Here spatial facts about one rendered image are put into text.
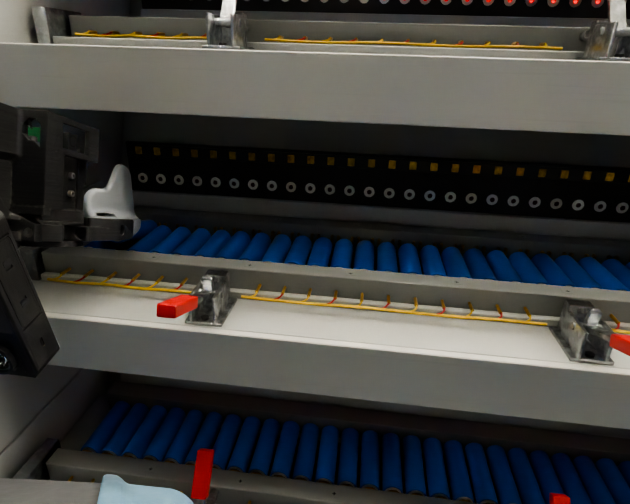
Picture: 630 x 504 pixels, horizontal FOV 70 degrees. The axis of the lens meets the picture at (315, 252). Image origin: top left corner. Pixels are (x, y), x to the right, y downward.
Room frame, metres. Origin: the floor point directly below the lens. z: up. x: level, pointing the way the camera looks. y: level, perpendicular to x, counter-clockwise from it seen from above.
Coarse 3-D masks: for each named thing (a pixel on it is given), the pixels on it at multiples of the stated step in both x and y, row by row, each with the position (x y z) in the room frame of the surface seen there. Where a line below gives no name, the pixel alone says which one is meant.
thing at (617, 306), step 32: (64, 256) 0.37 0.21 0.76; (96, 256) 0.37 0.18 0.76; (128, 256) 0.37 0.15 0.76; (160, 256) 0.37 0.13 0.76; (192, 256) 0.37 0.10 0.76; (128, 288) 0.35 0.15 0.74; (160, 288) 0.35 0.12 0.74; (256, 288) 0.36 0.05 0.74; (288, 288) 0.36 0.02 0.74; (320, 288) 0.35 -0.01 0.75; (352, 288) 0.35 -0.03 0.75; (384, 288) 0.35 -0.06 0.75; (416, 288) 0.34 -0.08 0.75; (448, 288) 0.34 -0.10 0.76; (480, 288) 0.34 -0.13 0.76; (512, 288) 0.34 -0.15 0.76; (544, 288) 0.34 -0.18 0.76; (576, 288) 0.34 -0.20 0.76; (512, 320) 0.32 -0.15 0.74; (608, 320) 0.33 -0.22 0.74
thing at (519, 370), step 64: (64, 320) 0.32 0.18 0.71; (128, 320) 0.32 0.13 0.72; (256, 320) 0.33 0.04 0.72; (320, 320) 0.33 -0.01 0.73; (384, 320) 0.33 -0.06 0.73; (448, 320) 0.34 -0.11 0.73; (256, 384) 0.32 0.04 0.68; (320, 384) 0.32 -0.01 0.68; (384, 384) 0.31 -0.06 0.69; (448, 384) 0.30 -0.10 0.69; (512, 384) 0.30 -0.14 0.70; (576, 384) 0.29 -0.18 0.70
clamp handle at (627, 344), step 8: (592, 312) 0.29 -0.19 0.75; (600, 312) 0.29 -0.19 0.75; (584, 320) 0.30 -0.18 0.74; (592, 320) 0.30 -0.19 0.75; (592, 328) 0.29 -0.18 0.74; (600, 328) 0.29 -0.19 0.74; (600, 336) 0.28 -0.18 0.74; (608, 336) 0.27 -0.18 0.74; (616, 336) 0.26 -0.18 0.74; (624, 336) 0.26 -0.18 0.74; (616, 344) 0.26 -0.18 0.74; (624, 344) 0.25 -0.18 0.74; (624, 352) 0.25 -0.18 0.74
